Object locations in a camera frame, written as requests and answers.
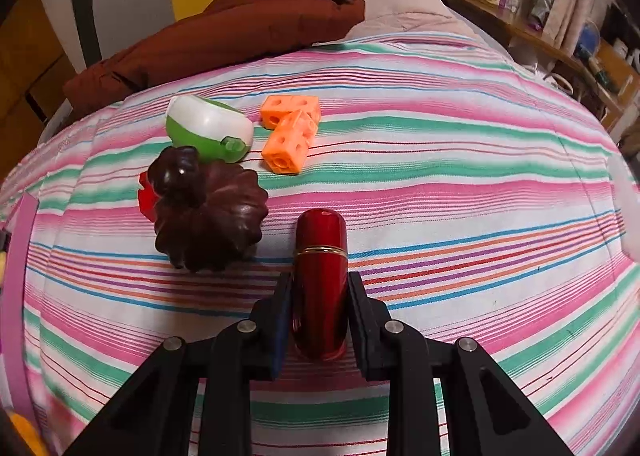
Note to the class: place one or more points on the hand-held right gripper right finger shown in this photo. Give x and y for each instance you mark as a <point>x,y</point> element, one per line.
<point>367,336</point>

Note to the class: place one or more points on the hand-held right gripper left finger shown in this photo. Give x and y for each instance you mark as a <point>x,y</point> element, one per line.
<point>272,331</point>

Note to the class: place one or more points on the red lipstick tube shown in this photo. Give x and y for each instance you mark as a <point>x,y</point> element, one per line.
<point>320,276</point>

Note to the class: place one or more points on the dark brown flower-shaped toy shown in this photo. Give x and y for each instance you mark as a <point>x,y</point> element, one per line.
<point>210,221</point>

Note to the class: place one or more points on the red plastic toy piece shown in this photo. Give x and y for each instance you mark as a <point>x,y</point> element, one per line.
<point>147,201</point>

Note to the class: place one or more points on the green white plug-in device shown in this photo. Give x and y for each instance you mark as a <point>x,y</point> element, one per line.
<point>205,125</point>

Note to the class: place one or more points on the pink-edged white tray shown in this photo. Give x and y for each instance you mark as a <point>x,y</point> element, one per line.
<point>20,286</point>

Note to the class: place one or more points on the yellow oval soap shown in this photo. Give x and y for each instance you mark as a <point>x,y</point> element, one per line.
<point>27,436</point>

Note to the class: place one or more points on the brown quilted jacket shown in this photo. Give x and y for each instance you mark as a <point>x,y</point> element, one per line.
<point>225,30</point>

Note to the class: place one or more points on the pale pink quilt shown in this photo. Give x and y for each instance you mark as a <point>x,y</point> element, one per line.
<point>415,5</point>

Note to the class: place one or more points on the wooden bedside shelf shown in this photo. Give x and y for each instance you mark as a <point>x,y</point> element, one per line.
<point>530,33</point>

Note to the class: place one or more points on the wooden wardrobe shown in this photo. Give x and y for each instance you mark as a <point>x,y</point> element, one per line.
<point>30,65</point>

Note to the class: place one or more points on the black rolled mat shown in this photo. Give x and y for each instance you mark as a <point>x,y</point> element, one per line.
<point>87,15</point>

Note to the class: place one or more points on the small blue fan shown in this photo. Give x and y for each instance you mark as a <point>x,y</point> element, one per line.
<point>587,40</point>

